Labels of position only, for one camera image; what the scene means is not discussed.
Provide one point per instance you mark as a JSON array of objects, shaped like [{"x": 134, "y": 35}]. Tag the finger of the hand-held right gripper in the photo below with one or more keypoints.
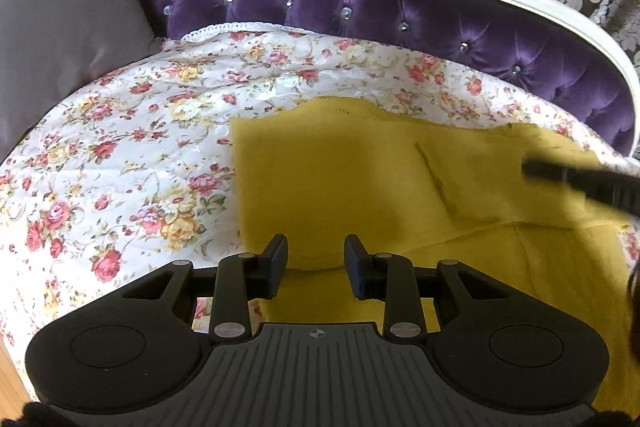
[{"x": 575, "y": 179}]

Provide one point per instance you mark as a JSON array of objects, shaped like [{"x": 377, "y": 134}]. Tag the floral quilted bedspread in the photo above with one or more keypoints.
[{"x": 125, "y": 147}]

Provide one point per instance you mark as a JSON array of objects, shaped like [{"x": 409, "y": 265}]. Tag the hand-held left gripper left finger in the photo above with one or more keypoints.
[{"x": 274, "y": 264}]

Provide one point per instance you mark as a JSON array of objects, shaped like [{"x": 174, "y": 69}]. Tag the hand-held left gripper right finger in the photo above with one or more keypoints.
[{"x": 356, "y": 264}]

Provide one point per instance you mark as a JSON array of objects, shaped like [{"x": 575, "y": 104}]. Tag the yellow knitted garment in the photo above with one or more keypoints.
[{"x": 350, "y": 187}]

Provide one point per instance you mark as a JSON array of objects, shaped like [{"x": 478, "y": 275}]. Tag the grey pillow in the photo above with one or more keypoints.
[{"x": 60, "y": 17}]

